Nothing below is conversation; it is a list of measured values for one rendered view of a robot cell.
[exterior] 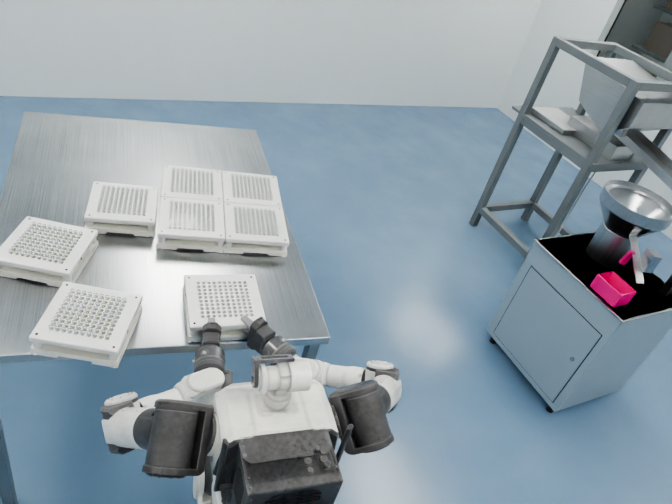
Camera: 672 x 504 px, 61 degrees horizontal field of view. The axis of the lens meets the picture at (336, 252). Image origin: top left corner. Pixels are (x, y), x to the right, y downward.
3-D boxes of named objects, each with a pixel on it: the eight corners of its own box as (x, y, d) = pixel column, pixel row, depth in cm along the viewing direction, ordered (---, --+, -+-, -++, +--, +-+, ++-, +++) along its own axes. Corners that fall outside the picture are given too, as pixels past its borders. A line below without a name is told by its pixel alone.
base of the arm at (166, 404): (189, 475, 126) (211, 480, 117) (131, 472, 119) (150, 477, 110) (200, 406, 131) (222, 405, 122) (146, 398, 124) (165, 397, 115)
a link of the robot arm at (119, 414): (95, 459, 137) (139, 466, 122) (83, 406, 137) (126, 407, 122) (138, 440, 146) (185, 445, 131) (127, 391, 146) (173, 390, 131)
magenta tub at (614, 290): (588, 286, 280) (597, 272, 275) (604, 283, 285) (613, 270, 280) (612, 308, 269) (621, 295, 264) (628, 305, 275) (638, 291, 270)
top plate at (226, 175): (221, 174, 252) (221, 170, 250) (275, 179, 259) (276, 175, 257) (223, 205, 233) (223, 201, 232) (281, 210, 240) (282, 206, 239)
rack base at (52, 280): (28, 231, 202) (28, 225, 201) (98, 245, 204) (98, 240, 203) (-8, 274, 182) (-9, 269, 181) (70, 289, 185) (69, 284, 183)
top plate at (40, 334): (63, 285, 179) (63, 280, 178) (142, 299, 182) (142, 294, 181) (28, 341, 160) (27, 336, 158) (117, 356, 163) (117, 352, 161)
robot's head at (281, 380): (305, 403, 125) (313, 377, 119) (260, 407, 121) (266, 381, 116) (298, 379, 129) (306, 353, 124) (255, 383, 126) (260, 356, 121)
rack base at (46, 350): (64, 296, 182) (64, 291, 181) (142, 310, 185) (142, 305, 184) (30, 353, 163) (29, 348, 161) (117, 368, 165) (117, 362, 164)
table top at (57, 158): (24, 118, 267) (23, 111, 265) (254, 135, 306) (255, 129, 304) (-42, 366, 158) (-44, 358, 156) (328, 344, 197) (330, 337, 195)
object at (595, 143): (418, 221, 438) (494, 25, 350) (518, 211, 488) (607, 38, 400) (541, 360, 344) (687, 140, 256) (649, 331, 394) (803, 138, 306)
